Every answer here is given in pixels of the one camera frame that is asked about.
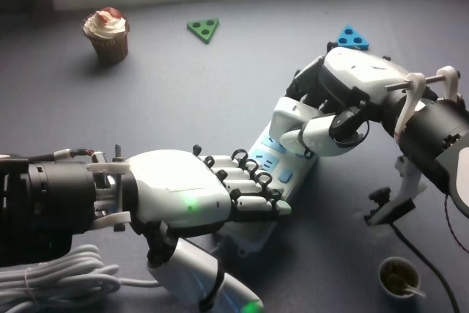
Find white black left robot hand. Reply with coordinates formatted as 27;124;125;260
125;143;295;313

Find blue triangle block with holes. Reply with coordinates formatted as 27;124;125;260
336;24;371;51

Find white coiled power cable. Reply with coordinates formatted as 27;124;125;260
0;243;164;313

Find small white cup with spoon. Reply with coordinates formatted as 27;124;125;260
377;256;428;298

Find black camera cable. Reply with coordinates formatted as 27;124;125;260
389;221;463;313

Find grey table cloth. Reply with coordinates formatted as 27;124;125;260
0;0;469;313

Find toy cupcake with white frosting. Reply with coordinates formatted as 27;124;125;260
82;7;130;65

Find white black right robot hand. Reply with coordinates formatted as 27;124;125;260
281;47;412;159

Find black wrist camera white bracket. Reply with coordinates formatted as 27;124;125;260
364;154;429;227

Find green triangle block with holes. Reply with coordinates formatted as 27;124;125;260
185;17;221;45

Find white power strip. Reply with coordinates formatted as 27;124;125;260
218;95;320;259

